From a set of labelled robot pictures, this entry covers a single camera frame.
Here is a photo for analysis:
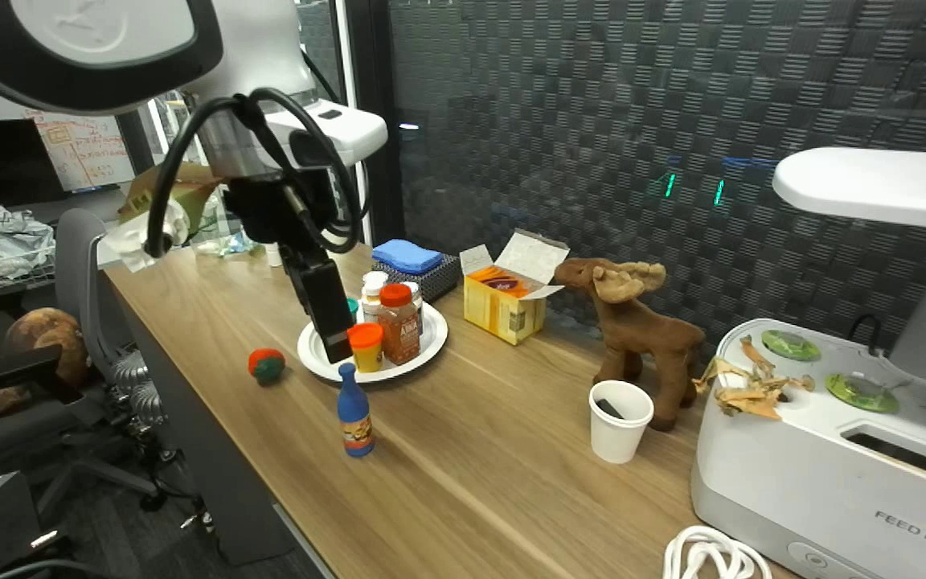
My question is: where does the green pod lid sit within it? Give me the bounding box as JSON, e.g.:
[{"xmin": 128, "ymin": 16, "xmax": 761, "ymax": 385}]
[
  {"xmin": 822, "ymin": 370, "xmax": 905, "ymax": 418},
  {"xmin": 758, "ymin": 329, "xmax": 822, "ymax": 362}
]

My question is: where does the brown furry object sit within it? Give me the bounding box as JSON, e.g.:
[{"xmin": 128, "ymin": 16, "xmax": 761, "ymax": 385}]
[{"xmin": 0, "ymin": 306, "xmax": 90, "ymax": 421}]

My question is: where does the blue sponge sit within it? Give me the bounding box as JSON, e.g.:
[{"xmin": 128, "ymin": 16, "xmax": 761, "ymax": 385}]
[{"xmin": 371, "ymin": 236, "xmax": 447, "ymax": 281}]

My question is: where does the white pill bottle black print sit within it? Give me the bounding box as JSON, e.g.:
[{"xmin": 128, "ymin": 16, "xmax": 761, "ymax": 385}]
[{"xmin": 361, "ymin": 268, "xmax": 393, "ymax": 325}]

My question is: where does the yellow cardboard box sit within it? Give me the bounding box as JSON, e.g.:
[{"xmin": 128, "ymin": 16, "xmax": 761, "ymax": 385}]
[{"xmin": 456, "ymin": 227, "xmax": 573, "ymax": 347}]

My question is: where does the white paper cup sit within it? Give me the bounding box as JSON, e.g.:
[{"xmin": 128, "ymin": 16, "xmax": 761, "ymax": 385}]
[{"xmin": 585, "ymin": 376, "xmax": 656, "ymax": 465}]

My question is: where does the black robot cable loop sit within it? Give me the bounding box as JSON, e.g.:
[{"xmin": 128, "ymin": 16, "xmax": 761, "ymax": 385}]
[{"xmin": 143, "ymin": 86, "xmax": 374, "ymax": 260}]

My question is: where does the white paper plate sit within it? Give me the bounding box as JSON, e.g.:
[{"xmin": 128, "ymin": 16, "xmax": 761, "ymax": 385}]
[{"xmin": 296, "ymin": 299, "xmax": 453, "ymax": 389}]

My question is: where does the coiled white cable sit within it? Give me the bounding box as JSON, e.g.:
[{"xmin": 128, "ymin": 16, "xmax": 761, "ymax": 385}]
[{"xmin": 658, "ymin": 520, "xmax": 775, "ymax": 579}]

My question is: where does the crumpled gray white cloth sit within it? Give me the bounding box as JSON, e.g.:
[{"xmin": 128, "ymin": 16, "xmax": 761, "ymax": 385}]
[{"xmin": 0, "ymin": 202, "xmax": 61, "ymax": 303}]

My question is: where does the dried brown plant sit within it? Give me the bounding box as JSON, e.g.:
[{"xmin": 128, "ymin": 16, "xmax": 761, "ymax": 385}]
[{"xmin": 693, "ymin": 332, "xmax": 815, "ymax": 424}]

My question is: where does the white hydroponic appliance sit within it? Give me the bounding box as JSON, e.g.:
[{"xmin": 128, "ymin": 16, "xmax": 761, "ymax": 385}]
[{"xmin": 689, "ymin": 143, "xmax": 926, "ymax": 579}]

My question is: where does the brown moose plush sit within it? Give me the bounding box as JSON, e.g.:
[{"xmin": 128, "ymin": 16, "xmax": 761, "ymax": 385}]
[{"xmin": 551, "ymin": 253, "xmax": 712, "ymax": 434}]

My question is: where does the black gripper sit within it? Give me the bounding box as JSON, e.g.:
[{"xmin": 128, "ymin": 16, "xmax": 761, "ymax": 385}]
[{"xmin": 222, "ymin": 170, "xmax": 361, "ymax": 368}]

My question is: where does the gray office chair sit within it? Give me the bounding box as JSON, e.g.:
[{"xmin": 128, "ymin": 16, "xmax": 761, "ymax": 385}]
[{"xmin": 11, "ymin": 202, "xmax": 218, "ymax": 542}]

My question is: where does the yellow tub orange lid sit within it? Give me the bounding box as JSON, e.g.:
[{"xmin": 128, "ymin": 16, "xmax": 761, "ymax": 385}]
[{"xmin": 347, "ymin": 317, "xmax": 390, "ymax": 376}]

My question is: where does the spice bottle orange lid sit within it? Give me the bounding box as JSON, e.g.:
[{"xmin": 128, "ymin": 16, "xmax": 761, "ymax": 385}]
[{"xmin": 376, "ymin": 281, "xmax": 424, "ymax": 370}]

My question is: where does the orange red ball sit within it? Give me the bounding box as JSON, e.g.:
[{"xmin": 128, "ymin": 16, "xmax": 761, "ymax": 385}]
[{"xmin": 243, "ymin": 344, "xmax": 288, "ymax": 389}]

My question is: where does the gray mesh box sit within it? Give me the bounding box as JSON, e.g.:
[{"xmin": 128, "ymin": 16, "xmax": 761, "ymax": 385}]
[{"xmin": 376, "ymin": 253, "xmax": 462, "ymax": 306}]

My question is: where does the blue toy bottle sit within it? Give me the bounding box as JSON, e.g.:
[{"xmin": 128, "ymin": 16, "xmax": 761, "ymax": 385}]
[{"xmin": 333, "ymin": 360, "xmax": 376, "ymax": 460}]

